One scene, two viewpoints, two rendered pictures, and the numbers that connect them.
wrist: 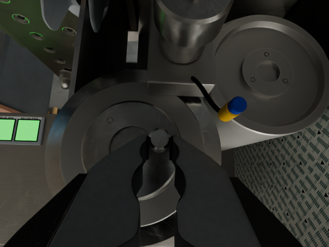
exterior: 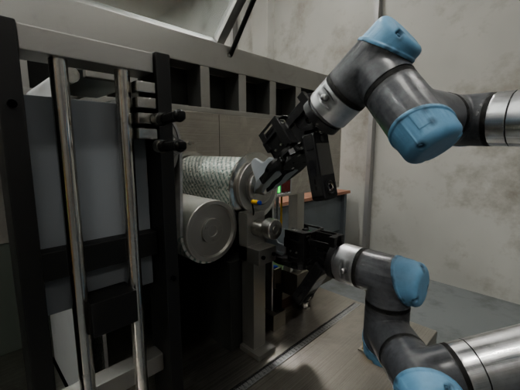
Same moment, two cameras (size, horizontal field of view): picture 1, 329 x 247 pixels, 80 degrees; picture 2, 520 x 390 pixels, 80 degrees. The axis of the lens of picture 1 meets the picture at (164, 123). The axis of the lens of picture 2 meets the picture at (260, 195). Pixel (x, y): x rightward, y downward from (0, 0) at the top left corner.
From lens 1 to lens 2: 0.54 m
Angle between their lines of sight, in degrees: 46
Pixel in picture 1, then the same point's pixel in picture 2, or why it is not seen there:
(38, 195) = (242, 147)
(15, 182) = not seen: hidden behind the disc
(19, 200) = (251, 143)
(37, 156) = not seen: hidden behind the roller
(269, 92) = (213, 220)
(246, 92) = (219, 219)
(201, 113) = (235, 205)
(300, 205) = not seen: hidden behind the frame
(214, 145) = (231, 192)
